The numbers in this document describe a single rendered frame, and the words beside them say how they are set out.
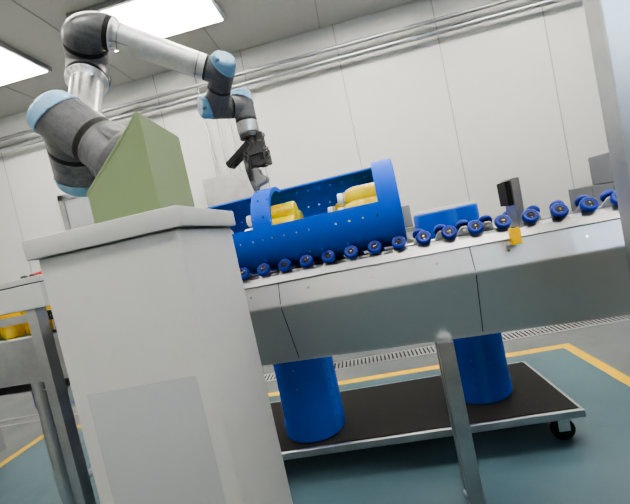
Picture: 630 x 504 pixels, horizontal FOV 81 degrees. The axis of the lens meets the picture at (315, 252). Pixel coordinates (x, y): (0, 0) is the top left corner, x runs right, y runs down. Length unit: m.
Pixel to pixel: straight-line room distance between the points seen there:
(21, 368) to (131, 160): 1.07
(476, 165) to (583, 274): 3.64
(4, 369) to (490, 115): 4.74
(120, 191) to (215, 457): 0.56
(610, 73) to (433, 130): 3.80
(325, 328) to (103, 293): 0.69
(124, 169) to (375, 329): 0.84
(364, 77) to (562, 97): 2.24
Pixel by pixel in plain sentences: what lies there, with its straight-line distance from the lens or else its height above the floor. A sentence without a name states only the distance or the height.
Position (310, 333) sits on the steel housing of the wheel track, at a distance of 1.25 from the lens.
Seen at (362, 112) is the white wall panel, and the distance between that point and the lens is 4.74.
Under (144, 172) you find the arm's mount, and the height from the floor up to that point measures 1.24.
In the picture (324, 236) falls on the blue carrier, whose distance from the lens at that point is 1.16.
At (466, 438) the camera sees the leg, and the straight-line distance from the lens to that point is 1.39.
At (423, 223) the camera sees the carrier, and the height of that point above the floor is 0.98.
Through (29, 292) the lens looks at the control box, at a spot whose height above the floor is 1.05.
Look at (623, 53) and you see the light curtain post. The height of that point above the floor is 1.27.
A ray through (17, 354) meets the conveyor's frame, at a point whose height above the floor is 0.85.
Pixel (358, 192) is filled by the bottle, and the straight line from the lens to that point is 1.23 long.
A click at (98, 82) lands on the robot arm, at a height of 1.61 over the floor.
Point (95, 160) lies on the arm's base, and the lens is 0.92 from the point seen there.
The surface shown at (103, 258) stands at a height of 1.08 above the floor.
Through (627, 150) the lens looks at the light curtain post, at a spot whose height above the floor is 1.08.
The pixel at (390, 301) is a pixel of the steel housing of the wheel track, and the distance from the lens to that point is 1.17.
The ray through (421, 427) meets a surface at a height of 0.15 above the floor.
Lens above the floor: 1.05
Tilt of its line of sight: 3 degrees down
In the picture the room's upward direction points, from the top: 12 degrees counter-clockwise
